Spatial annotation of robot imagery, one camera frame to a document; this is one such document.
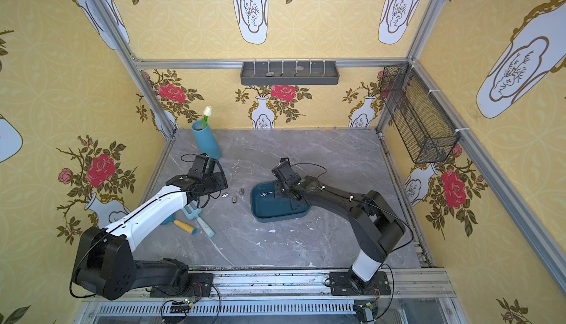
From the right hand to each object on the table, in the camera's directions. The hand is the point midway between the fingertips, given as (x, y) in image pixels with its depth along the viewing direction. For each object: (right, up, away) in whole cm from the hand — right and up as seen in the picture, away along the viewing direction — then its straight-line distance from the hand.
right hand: (274, 190), depth 89 cm
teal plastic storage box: (-4, -8, +3) cm, 9 cm away
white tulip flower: (-27, +31, -2) cm, 41 cm away
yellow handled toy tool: (-35, -14, -4) cm, 37 cm away
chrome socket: (-15, -2, +8) cm, 17 cm away
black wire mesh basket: (+52, +22, -15) cm, 58 cm away
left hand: (-22, +4, -1) cm, 22 cm away
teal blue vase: (-30, +21, +7) cm, 37 cm away
